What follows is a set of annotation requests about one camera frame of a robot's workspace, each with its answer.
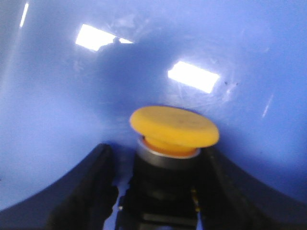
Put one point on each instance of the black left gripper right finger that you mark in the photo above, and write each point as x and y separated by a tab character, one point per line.
232	199

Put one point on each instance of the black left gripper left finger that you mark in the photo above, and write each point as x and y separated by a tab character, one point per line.
80	200

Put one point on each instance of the yellow mushroom push button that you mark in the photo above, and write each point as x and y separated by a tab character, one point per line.
160	194

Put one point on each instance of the blue plastic tray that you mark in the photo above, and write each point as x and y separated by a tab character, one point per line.
73	71

